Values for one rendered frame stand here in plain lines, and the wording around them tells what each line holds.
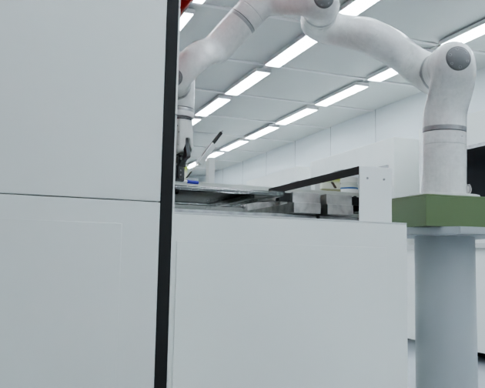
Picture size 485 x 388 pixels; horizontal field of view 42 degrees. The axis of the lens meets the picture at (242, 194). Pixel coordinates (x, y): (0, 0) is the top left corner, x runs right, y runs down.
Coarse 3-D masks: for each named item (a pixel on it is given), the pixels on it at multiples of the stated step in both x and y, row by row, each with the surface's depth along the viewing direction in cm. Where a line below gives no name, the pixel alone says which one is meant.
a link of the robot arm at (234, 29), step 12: (228, 12) 179; (228, 24) 176; (240, 24) 176; (216, 36) 176; (228, 36) 176; (240, 36) 177; (192, 48) 170; (204, 48) 171; (216, 48) 174; (228, 48) 177; (180, 60) 168; (192, 60) 168; (204, 60) 169; (216, 60) 173; (180, 72) 168; (192, 72) 168; (180, 84) 168; (180, 96) 173
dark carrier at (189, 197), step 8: (184, 192) 162; (192, 192) 162; (200, 192) 162; (208, 192) 161; (176, 200) 184; (184, 200) 183; (192, 200) 183; (200, 200) 182; (208, 200) 182; (216, 200) 181; (248, 200) 179
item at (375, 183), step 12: (360, 168) 154; (372, 168) 155; (384, 168) 157; (300, 180) 184; (360, 180) 154; (372, 180) 155; (384, 180) 156; (360, 192) 154; (372, 192) 155; (384, 192) 156; (360, 204) 153; (372, 204) 154; (384, 204) 156; (360, 216) 153; (372, 216) 154; (384, 216) 155
